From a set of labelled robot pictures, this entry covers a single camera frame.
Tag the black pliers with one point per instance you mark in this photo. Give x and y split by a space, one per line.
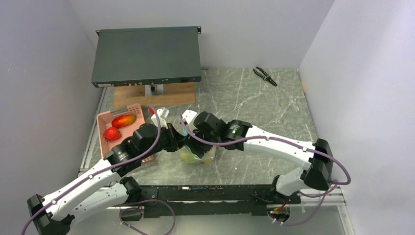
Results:
260 72

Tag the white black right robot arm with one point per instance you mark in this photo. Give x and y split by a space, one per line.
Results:
312 160

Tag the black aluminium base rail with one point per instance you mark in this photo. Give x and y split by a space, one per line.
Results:
256 200

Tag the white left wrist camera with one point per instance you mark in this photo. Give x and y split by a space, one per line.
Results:
162 113

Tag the red strawberry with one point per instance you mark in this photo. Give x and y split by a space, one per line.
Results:
112 134

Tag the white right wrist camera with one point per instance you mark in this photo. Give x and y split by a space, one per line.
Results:
189 117

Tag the light green cabbage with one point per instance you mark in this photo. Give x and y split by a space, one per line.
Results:
188 157

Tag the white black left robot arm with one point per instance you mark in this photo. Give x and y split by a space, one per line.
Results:
105 185

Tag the pink plastic perforated basket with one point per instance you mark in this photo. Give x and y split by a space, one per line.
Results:
104 121

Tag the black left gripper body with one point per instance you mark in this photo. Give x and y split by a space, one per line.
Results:
167 140

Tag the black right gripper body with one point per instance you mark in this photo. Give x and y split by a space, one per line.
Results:
211 137

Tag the wooden block stand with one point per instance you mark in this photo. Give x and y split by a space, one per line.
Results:
168 95

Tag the red orange mango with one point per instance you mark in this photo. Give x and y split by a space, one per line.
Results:
123 121

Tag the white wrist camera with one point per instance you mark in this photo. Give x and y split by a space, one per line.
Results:
162 113
189 117

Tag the clear zip top bag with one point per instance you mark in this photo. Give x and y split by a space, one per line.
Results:
206 152

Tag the dark green rack server box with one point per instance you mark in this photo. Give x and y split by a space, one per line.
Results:
146 56

